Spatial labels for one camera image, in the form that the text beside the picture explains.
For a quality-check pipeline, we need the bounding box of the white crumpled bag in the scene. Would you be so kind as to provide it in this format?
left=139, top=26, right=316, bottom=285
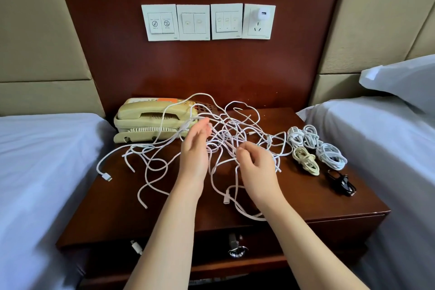
left=187, top=273, right=251, bottom=285

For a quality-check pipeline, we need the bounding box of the beige corded telephone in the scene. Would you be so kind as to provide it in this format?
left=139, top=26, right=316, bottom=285
left=113, top=97, right=200, bottom=145

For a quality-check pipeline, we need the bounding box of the right bed white sheet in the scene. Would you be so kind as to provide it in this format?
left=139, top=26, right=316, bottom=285
left=296, top=96, right=435, bottom=290

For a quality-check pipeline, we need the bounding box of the left bed white sheet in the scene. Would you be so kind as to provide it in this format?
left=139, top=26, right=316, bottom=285
left=0, top=113, right=116, bottom=290

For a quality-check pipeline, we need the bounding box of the beige padded headboard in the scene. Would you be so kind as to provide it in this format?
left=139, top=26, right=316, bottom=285
left=309, top=0, right=435, bottom=106
left=0, top=0, right=106, bottom=117

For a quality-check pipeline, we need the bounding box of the tangle of white cables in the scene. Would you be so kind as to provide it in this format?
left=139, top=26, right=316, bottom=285
left=122, top=92, right=293, bottom=222

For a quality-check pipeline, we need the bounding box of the bed white sheet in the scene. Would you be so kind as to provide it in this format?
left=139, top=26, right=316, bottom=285
left=296, top=96, right=435, bottom=290
left=0, top=113, right=116, bottom=290

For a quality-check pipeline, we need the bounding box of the person's left forearm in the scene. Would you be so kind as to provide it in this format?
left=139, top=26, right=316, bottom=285
left=124, top=188, right=205, bottom=290

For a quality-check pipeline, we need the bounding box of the dark wooden wall panel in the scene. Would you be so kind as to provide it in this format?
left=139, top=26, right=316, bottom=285
left=51, top=0, right=349, bottom=117

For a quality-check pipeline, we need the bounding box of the white pillow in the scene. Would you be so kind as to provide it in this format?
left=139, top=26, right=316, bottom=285
left=359, top=54, right=435, bottom=116

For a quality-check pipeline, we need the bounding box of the wooden nightstand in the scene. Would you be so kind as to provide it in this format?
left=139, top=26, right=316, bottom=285
left=56, top=107, right=392, bottom=290

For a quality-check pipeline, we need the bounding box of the person's right hand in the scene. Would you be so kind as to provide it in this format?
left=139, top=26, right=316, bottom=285
left=234, top=141, right=285, bottom=214

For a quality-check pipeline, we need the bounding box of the metal ring drawer handle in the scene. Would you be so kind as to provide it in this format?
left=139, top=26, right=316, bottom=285
left=227, top=234, right=250, bottom=259

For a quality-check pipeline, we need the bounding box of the person's left hand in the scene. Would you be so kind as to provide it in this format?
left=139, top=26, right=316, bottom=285
left=175, top=118, right=213, bottom=198

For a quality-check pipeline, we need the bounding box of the person's right forearm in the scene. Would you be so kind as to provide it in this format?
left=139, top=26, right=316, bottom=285
left=258, top=198, right=371, bottom=290

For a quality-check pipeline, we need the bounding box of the dark wooden drawer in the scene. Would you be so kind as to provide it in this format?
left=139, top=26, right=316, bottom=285
left=75, top=222, right=375, bottom=277

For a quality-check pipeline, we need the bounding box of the white two-button wall switch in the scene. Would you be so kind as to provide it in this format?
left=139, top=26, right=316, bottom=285
left=141, top=4, right=180, bottom=43

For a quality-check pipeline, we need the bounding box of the thin black cable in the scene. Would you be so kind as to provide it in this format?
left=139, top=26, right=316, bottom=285
left=325, top=169, right=358, bottom=198

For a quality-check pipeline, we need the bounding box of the cream cable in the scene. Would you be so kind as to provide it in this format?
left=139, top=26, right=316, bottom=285
left=291, top=146, right=321, bottom=177

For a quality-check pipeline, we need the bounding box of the white triple rocker wall switch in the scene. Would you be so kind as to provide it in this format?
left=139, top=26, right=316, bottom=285
left=210, top=3, right=244, bottom=40

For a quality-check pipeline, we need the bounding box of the white double rocker wall switch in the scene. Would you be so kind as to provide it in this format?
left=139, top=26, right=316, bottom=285
left=176, top=4, right=212, bottom=41

